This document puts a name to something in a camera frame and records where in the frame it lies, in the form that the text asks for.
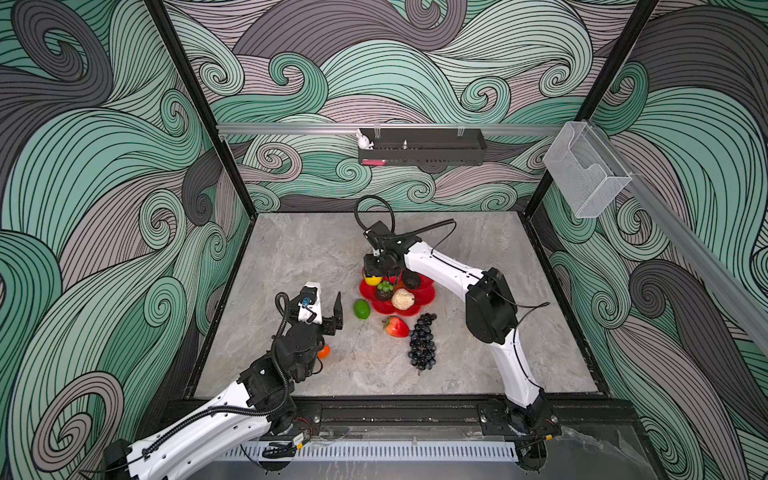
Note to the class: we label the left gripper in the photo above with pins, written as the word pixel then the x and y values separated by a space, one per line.
pixel 329 324

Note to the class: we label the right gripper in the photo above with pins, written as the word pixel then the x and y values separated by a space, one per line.
pixel 370 269

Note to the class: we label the yellow fake lemon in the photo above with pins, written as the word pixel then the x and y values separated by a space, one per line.
pixel 373 280

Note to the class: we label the green fake lime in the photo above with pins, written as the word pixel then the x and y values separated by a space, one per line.
pixel 361 309

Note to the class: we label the cream fake pear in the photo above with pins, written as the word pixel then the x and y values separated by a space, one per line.
pixel 403 299

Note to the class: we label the red fake strawberry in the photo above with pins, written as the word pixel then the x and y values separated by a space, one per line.
pixel 396 327

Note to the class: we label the dark purple fake grapes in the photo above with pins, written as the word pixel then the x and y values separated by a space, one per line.
pixel 422 353

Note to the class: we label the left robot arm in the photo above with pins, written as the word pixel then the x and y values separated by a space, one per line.
pixel 257 403

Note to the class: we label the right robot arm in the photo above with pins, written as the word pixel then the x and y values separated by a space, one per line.
pixel 491 313

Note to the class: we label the white rabbit figurine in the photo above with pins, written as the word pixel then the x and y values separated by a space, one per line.
pixel 363 141

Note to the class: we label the black wall shelf tray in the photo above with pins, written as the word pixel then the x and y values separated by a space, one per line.
pixel 426 148

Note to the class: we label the white slotted cable duct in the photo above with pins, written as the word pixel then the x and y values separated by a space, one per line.
pixel 398 451

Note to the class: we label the aluminium wall rail back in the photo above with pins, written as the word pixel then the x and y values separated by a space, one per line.
pixel 304 128

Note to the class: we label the clear acrylic wall box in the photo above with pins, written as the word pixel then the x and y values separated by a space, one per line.
pixel 586 167

